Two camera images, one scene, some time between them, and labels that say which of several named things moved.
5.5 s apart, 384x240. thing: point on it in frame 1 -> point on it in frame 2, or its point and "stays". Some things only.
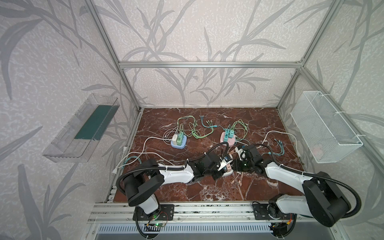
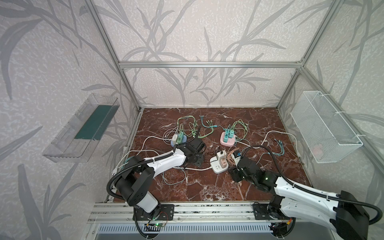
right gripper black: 242,162 -> 237,167
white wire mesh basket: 328,136 stays
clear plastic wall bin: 77,141 stays
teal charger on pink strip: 231,134 stays
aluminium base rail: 127,213 stays
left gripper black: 216,166 -> 197,145
